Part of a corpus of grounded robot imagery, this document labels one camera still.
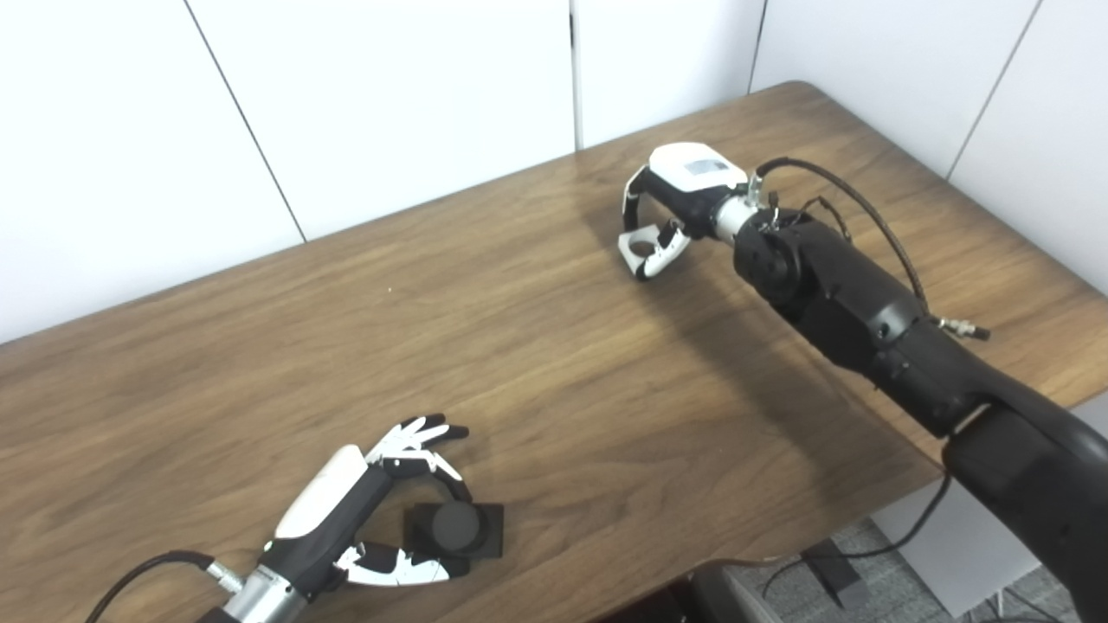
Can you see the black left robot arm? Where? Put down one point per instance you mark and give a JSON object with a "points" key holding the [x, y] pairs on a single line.
{"points": [[260, 601]]}

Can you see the white square piece with hole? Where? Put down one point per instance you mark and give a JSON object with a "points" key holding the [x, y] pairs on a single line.
{"points": [[625, 247]]}

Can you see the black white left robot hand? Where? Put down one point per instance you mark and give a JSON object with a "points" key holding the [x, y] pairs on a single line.
{"points": [[333, 510]]}

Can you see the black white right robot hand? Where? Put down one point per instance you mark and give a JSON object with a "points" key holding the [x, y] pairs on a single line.
{"points": [[692, 177]]}

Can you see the black peg with square base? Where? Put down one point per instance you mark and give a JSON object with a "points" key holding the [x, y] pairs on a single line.
{"points": [[454, 529]]}

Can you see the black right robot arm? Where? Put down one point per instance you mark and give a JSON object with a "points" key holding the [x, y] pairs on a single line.
{"points": [[866, 311]]}

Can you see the black table foot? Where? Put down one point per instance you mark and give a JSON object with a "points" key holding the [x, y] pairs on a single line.
{"points": [[835, 575]]}

